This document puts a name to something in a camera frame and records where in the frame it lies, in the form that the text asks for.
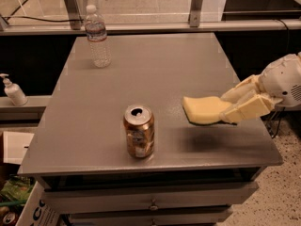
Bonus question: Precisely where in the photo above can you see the clear plastic water bottle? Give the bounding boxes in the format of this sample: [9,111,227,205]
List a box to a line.
[85,5,111,68]

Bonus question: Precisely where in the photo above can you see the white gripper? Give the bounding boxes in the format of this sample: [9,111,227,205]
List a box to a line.
[219,54,301,123]

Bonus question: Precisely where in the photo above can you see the white pump dispenser bottle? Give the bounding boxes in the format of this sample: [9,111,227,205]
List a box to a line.
[0,73,27,106]

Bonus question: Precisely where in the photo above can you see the grey cabinet with drawers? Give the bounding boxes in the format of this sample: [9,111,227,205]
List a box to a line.
[20,34,281,226]

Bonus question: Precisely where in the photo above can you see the top drawer knob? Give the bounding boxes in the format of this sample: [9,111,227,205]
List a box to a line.
[149,200,159,211]

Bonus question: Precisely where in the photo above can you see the orange soda can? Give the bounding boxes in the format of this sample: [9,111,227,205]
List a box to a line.
[123,104,154,158]

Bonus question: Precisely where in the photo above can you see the white cardboard box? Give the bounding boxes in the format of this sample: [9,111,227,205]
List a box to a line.
[1,131,60,226]

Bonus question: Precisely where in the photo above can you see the yellow sponge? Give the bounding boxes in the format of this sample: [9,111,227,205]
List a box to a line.
[182,96,232,125]

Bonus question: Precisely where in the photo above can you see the metal window frame rail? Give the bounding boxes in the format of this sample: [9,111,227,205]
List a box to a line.
[0,0,301,36]

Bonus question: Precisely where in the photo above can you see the black cable behind glass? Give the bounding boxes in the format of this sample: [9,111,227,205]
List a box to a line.
[0,14,85,24]

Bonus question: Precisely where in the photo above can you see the green snack bag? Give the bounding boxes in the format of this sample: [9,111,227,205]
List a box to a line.
[0,176,34,204]

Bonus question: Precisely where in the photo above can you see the red soda can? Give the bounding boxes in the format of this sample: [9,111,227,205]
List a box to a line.
[3,212,18,226]

